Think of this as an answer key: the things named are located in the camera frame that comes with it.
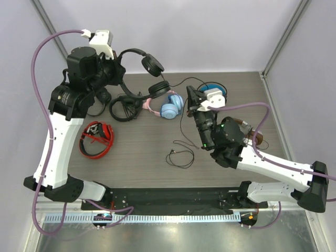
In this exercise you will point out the aluminium rail front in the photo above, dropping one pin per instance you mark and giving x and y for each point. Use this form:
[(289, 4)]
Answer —
[(46, 204)]

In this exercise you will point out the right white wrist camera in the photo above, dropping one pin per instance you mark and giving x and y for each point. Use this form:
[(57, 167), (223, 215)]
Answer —
[(214, 98)]

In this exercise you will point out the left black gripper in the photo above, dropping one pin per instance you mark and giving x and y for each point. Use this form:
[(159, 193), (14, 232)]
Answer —
[(119, 70)]

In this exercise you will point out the slotted cable duct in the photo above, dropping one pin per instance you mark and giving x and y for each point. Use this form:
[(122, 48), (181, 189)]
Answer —
[(132, 219)]

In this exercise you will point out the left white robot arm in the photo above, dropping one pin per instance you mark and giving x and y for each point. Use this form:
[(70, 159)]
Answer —
[(65, 115)]

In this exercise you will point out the red headphones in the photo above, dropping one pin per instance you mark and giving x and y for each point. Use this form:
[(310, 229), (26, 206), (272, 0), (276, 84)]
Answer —
[(98, 132)]

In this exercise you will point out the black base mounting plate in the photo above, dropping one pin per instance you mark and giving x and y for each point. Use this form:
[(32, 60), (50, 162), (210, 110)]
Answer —
[(184, 201)]

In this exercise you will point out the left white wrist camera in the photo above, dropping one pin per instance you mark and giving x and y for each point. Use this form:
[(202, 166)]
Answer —
[(100, 41)]

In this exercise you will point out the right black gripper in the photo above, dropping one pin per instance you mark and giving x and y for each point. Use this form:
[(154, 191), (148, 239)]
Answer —
[(196, 105)]

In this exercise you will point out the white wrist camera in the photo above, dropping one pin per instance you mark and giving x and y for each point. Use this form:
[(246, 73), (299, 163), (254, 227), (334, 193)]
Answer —
[(100, 41), (214, 98)]

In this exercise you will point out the pink blue cat-ear headphones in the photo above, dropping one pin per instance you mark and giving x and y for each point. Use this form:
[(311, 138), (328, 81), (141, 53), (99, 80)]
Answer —
[(171, 108)]

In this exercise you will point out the black blue over-ear headphones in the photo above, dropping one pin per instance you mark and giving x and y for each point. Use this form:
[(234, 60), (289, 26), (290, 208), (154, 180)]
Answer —
[(211, 85)]

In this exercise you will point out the brown leather headphones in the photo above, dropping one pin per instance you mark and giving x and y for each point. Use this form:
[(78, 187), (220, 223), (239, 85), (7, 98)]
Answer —
[(249, 131)]

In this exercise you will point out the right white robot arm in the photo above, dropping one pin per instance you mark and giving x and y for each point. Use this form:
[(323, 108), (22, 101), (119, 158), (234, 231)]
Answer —
[(303, 184)]

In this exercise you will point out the black headphones far left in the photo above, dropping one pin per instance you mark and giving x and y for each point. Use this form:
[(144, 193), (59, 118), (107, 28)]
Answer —
[(104, 97)]

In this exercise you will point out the black headphones with wrapped cable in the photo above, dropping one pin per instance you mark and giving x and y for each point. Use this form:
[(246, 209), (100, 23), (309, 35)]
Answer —
[(131, 108)]

